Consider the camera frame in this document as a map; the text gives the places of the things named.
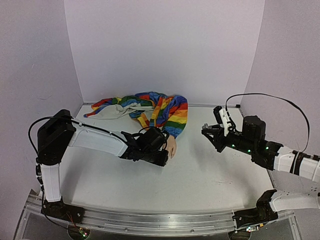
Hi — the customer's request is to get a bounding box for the mannequin hand with nails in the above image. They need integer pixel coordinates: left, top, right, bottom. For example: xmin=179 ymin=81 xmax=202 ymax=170
xmin=162 ymin=135 xmax=177 ymax=159

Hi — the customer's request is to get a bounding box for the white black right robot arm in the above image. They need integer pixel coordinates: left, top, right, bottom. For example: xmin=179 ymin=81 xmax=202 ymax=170
xmin=201 ymin=115 xmax=320 ymax=230

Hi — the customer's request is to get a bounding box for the rainbow striped jacket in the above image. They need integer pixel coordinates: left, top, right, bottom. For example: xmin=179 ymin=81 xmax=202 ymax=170
xmin=83 ymin=91 xmax=188 ymax=138

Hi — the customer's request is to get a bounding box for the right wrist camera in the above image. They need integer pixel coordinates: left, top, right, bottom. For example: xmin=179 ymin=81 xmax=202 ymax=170
xmin=213 ymin=106 xmax=236 ymax=137

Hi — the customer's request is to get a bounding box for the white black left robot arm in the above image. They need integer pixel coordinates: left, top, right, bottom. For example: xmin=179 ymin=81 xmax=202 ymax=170
xmin=30 ymin=109 xmax=169 ymax=224

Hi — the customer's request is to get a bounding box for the black cable loop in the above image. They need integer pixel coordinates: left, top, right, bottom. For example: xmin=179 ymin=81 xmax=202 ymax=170
xmin=224 ymin=93 xmax=311 ymax=153

